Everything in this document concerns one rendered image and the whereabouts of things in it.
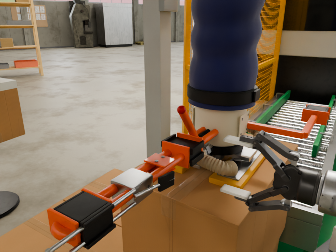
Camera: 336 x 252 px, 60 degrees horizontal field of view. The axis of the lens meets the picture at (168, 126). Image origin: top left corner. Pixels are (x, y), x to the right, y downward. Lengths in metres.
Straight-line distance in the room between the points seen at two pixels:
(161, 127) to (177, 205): 1.69
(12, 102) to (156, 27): 1.16
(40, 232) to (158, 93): 1.41
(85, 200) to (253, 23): 0.64
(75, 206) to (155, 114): 1.96
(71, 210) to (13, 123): 1.80
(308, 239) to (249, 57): 0.96
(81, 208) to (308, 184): 0.44
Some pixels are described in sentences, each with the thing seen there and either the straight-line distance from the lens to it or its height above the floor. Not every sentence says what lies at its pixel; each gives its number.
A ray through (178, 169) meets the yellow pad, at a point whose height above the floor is 0.96.
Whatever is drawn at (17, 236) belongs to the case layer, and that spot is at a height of 0.54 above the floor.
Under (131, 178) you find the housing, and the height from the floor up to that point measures 1.09.
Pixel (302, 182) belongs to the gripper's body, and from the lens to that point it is 0.66.
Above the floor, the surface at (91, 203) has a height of 1.10.
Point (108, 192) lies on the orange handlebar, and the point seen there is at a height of 1.08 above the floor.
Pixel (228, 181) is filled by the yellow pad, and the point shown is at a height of 0.96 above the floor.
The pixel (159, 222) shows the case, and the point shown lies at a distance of 0.90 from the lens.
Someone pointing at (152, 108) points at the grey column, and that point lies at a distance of 2.46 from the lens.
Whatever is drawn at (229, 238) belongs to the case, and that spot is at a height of 0.90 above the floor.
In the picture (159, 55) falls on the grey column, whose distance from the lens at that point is 2.34.
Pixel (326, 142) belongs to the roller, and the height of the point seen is 0.53.
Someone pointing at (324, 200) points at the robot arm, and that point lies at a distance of 0.66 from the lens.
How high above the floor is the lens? 1.41
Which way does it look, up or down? 20 degrees down
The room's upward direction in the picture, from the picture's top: straight up
